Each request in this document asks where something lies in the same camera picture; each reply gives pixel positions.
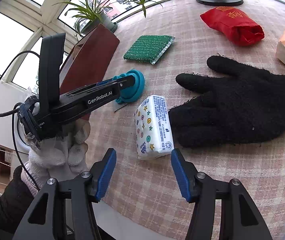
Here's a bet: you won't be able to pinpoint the black sleeve forearm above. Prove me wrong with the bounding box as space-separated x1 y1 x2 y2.
0 166 38 234

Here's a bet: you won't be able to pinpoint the left hand white glove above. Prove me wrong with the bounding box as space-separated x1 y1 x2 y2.
21 87 91 197

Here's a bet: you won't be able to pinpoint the green scouring pad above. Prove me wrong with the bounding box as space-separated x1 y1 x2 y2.
123 35 175 65

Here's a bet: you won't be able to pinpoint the teal silicone funnel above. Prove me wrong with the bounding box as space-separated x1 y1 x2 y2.
112 69 145 104

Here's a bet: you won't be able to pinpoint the red fabric bag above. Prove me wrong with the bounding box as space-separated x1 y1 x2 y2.
200 6 265 47

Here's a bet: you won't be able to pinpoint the black knit glove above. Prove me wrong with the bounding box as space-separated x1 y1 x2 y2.
169 56 285 148

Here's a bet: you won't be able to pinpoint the potted spider plant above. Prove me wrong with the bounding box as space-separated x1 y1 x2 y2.
53 0 163 38

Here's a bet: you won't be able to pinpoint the black cable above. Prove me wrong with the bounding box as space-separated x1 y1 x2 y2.
0 50 41 190

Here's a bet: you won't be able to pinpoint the patterned tissue pack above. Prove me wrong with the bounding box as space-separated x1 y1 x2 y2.
134 95 174 160

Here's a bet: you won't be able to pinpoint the maroon cardboard box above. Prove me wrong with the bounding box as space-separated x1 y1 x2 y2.
54 24 120 123

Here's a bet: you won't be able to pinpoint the checkered tablecloth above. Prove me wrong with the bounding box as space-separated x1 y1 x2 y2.
87 0 285 239

